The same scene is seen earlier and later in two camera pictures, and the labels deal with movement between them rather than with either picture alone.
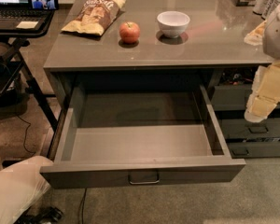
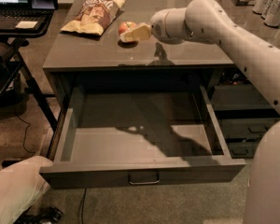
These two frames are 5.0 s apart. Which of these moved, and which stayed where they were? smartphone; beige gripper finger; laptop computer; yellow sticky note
Moved: beige gripper finger
Stayed: smartphone; laptop computer; yellow sticky note
